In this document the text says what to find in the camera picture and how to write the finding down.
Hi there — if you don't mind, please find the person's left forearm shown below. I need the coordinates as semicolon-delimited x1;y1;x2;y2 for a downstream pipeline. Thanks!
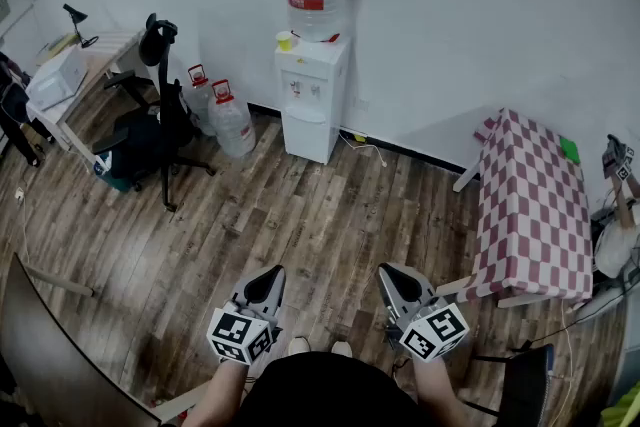
182;357;251;427

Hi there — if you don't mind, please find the white box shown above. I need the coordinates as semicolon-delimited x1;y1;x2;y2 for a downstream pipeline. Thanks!
24;45;89;111

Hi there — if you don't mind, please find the pale book stack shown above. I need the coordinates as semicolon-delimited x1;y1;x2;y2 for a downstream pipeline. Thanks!
37;32;77;66

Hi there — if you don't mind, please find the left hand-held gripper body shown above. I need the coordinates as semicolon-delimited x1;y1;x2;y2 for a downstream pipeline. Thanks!
206;297;284;367

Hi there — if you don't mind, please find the yellow-green bag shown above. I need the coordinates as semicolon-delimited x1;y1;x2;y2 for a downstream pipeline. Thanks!
599;382;640;427

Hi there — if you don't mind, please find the green flat item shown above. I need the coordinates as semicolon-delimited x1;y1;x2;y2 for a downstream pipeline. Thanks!
559;136;582;165

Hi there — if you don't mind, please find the teal waste bin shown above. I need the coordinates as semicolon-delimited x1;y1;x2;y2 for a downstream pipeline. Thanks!
94;149;134;194

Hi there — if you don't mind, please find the white water dispenser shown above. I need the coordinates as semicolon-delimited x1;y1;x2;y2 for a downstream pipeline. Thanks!
273;32;351;166

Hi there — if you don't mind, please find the person's black shirt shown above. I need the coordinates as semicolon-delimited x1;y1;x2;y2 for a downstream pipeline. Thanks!
234;351;421;427

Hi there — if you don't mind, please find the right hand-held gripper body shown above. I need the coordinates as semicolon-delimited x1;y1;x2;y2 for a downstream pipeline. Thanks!
384;293;471;364

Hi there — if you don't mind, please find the pale wooden desk leg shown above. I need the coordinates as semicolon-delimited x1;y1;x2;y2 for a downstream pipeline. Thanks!
23;264;95;299

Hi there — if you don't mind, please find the white power cable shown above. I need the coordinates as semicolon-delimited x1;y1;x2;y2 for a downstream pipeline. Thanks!
339;130;389;168

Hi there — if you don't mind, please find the checkered cloth table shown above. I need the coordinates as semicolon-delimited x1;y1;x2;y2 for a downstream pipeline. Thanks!
452;107;595;310

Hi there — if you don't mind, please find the black office chair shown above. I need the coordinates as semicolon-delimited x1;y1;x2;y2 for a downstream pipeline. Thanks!
92;12;217;213

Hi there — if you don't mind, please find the black plain chair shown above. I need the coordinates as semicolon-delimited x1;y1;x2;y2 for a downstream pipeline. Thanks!
462;343;555;427

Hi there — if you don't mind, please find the person's right forearm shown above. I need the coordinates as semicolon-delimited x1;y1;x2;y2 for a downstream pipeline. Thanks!
409;354;471;427

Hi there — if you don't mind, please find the black desk lamp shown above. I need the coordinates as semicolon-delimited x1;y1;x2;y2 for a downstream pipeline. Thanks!
62;3;100;50

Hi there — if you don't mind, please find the clear water jug red handle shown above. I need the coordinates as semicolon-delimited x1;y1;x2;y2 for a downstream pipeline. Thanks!
182;63;217;137
207;78;257;160

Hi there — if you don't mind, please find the another person's forearm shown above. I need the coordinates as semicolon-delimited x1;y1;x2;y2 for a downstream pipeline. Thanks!
612;174;640;230

